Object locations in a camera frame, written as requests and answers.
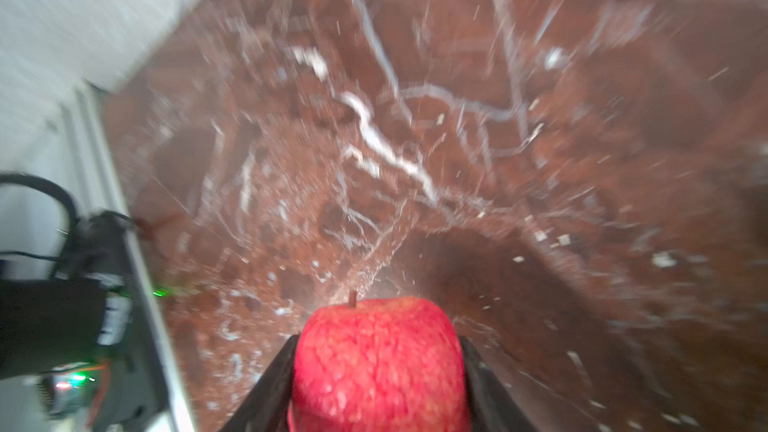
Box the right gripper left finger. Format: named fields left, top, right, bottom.
left=219, top=335, right=299, bottom=432

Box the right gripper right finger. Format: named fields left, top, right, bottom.
left=459, top=336, right=536, bottom=432

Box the red fake apple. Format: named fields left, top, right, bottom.
left=288, top=297, right=471, bottom=431

